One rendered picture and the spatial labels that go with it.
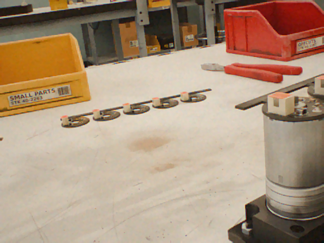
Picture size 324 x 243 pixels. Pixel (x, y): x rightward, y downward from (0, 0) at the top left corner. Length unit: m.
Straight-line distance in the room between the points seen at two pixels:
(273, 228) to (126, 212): 0.09
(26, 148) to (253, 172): 0.18
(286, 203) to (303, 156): 0.02
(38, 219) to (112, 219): 0.04
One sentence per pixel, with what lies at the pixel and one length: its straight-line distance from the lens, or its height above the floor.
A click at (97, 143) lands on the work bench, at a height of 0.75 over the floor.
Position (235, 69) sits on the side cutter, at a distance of 0.47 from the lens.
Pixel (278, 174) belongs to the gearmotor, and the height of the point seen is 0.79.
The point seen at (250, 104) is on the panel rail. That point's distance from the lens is 0.17.
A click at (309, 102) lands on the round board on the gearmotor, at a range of 0.17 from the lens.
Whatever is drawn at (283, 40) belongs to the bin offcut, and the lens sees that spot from 0.52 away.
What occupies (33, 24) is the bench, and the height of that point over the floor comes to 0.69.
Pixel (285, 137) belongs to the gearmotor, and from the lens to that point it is 0.16.
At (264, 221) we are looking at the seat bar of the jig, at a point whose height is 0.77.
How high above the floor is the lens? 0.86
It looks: 19 degrees down
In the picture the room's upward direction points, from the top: 7 degrees counter-clockwise
